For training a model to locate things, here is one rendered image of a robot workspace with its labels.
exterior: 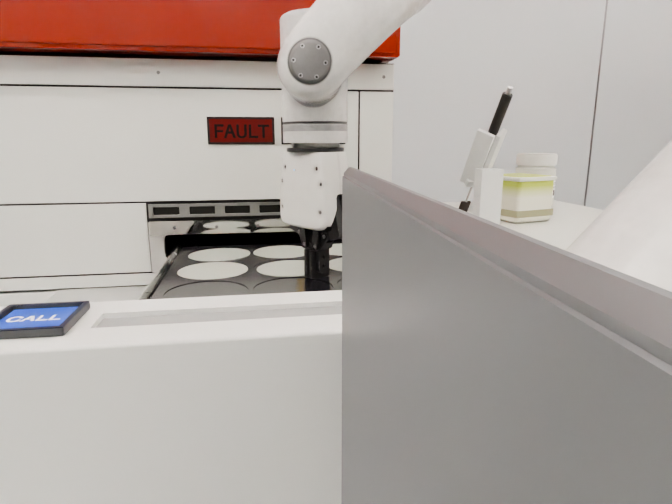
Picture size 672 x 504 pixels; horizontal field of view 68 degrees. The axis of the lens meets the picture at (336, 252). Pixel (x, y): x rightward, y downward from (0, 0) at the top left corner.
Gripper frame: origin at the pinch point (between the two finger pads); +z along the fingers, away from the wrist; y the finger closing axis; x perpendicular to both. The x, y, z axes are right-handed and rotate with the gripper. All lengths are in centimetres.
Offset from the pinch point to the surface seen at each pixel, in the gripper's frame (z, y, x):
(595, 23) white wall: -72, -66, 230
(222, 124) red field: -19.1, -29.9, 2.8
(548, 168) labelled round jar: -11.3, 8.8, 45.6
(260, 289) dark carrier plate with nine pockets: 2.1, -0.2, -9.0
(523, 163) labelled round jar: -12.1, 5.2, 43.5
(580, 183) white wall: 7, -65, 230
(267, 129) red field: -18.3, -25.8, 9.5
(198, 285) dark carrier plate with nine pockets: 2.0, -7.0, -14.2
